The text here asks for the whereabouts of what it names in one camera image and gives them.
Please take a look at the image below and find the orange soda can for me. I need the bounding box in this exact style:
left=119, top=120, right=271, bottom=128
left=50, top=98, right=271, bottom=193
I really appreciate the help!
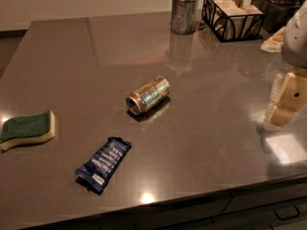
left=126, top=76, right=171, bottom=115

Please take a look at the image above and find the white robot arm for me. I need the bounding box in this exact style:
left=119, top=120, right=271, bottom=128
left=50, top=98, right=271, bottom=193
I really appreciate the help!
left=263, top=1, right=307, bottom=130

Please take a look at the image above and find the paper packets pile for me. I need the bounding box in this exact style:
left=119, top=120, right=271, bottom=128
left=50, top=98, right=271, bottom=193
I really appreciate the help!
left=261, top=27, right=285, bottom=53

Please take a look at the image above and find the dark container with nuts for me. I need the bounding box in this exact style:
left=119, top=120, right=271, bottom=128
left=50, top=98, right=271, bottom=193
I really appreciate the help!
left=251, top=0, right=305, bottom=33

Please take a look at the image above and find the metal cup with stirrers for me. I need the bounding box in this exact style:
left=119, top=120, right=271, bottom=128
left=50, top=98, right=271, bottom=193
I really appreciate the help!
left=171, top=0, right=199, bottom=35

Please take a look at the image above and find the blue snack bar wrapper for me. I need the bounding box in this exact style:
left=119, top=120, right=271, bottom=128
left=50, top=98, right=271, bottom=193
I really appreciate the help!
left=76, top=137, right=131, bottom=193

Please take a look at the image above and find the green and yellow sponge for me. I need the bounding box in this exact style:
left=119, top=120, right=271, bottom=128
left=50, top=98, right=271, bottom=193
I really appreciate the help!
left=0, top=110, right=56, bottom=151

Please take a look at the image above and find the black wire napkin holder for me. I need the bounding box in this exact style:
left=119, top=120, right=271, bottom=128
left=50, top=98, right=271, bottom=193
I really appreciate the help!
left=201, top=0, right=265, bottom=42

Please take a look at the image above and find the cabinet drawer with handle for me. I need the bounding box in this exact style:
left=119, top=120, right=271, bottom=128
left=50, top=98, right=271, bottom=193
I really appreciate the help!
left=222, top=183, right=307, bottom=226

